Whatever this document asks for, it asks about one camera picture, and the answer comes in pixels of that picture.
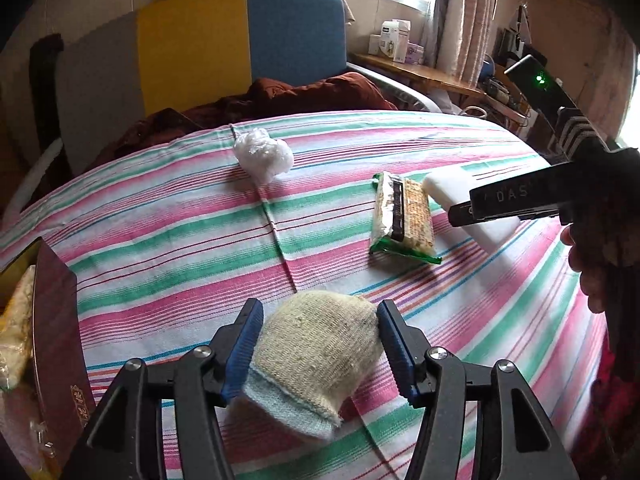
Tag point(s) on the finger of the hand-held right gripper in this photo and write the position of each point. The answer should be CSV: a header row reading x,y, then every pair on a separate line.
x,y
510,197

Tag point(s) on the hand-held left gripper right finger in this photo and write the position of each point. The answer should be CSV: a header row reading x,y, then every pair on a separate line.
x,y
397,355

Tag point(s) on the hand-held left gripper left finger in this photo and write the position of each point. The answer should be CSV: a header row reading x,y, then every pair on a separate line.
x,y
240,355

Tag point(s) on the white foam block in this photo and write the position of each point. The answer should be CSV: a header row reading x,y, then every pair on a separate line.
x,y
450,190

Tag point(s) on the cream knit sock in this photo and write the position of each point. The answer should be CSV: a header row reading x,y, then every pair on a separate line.
x,y
315,355

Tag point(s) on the maroon gift box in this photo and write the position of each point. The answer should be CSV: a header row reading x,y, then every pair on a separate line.
x,y
55,335

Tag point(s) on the person's right hand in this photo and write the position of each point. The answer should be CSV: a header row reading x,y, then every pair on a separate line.
x,y
592,285

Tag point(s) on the green cracker packet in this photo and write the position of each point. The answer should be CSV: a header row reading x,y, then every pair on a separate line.
x,y
402,215

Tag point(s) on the cluttered shelf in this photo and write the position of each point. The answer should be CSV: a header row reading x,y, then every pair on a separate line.
x,y
515,85

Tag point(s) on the striped bedsheet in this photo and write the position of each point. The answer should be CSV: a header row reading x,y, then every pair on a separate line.
x,y
150,240

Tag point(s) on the wooden desk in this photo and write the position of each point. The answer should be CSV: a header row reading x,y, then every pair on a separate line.
x,y
425,75

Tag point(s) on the pale purple box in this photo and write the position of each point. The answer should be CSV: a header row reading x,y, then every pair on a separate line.
x,y
416,54

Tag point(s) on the patterned curtain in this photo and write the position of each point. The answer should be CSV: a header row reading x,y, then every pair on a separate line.
x,y
470,15

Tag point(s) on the white carton box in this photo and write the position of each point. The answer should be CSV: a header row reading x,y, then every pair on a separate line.
x,y
395,40

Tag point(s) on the crumpled white plastic bag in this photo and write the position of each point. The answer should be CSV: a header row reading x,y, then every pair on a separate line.
x,y
262,155

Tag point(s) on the small white box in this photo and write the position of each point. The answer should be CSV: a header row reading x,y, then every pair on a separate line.
x,y
375,45

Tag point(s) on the red garment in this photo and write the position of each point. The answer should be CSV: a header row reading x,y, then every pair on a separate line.
x,y
617,410

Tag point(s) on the maroon blanket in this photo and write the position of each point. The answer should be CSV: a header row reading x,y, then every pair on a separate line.
x,y
280,95

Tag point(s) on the grey yellow blue headboard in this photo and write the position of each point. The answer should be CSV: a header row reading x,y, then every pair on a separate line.
x,y
200,45

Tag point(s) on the grey bed rail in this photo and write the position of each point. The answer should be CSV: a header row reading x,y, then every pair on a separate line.
x,y
400,90

